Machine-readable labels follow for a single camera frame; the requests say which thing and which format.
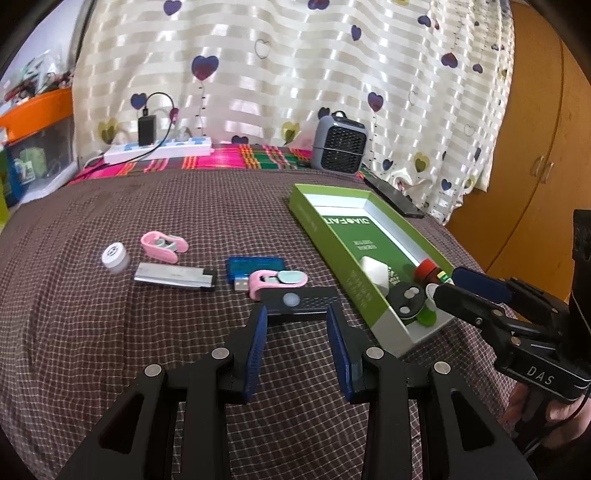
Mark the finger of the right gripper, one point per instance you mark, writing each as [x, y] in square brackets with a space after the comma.
[486, 316]
[485, 283]

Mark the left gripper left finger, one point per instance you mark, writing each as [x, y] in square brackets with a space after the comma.
[171, 424]

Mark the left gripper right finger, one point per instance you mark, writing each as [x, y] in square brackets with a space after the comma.
[460, 438]

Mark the white disc green base stand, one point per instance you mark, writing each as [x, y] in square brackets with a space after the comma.
[427, 315]

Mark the white cube charger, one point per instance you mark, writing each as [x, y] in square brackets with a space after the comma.
[377, 272]

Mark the black rectangular device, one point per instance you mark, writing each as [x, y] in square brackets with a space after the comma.
[298, 301]

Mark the pink clip with teal pad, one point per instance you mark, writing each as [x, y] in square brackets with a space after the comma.
[269, 279]

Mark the silver usb device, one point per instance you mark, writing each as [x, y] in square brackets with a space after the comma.
[176, 276]

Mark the small white round jar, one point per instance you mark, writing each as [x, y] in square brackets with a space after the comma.
[115, 258]

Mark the blue card reader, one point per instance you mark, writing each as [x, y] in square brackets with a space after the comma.
[239, 268]

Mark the pink nail clipper case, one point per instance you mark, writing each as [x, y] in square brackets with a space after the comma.
[162, 247]

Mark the person's right hand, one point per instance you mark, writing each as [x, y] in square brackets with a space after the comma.
[570, 421]

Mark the brown bottle red cap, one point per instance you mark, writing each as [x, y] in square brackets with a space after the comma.
[428, 272]

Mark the black white round gadget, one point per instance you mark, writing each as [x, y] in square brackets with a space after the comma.
[407, 300]

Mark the green white cardboard box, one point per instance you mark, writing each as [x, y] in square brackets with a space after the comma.
[372, 250]

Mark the wooden wardrobe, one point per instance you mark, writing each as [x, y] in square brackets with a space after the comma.
[522, 226]

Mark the black smartphone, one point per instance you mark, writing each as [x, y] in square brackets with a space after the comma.
[395, 198]

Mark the brown checkered bedsheet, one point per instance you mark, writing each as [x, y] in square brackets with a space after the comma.
[73, 335]

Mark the grey portable heater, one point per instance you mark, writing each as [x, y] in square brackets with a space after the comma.
[339, 145]

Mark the heart patterned curtain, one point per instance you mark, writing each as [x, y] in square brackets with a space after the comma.
[429, 79]

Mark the colourful plaid blanket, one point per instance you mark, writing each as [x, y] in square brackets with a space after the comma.
[224, 156]

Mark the white power strip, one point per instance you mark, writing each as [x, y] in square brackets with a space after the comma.
[192, 147]

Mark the black power adapter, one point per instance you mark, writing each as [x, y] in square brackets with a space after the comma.
[146, 128]

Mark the orange lid storage bin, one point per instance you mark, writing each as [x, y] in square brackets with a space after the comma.
[37, 156]

